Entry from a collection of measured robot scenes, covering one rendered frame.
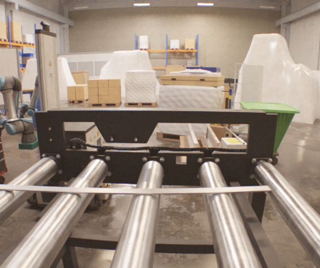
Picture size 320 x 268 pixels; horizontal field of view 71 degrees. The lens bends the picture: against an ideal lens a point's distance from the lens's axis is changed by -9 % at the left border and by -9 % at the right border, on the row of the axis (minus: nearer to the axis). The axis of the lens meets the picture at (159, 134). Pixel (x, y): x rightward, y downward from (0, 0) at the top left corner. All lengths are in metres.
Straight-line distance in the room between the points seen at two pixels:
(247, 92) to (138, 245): 4.32
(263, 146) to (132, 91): 8.30
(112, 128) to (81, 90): 9.75
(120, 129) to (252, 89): 3.74
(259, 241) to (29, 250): 0.76
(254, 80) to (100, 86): 6.22
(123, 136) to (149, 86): 8.04
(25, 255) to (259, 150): 1.16
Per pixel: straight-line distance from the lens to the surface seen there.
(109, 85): 9.42
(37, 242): 0.79
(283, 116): 3.65
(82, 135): 2.31
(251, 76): 4.79
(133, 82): 9.39
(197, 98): 4.50
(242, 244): 0.74
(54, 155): 1.48
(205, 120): 1.27
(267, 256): 0.93
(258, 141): 1.38
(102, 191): 0.98
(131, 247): 0.71
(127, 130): 1.31
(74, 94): 11.17
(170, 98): 4.69
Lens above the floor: 1.37
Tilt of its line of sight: 15 degrees down
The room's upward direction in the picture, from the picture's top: straight up
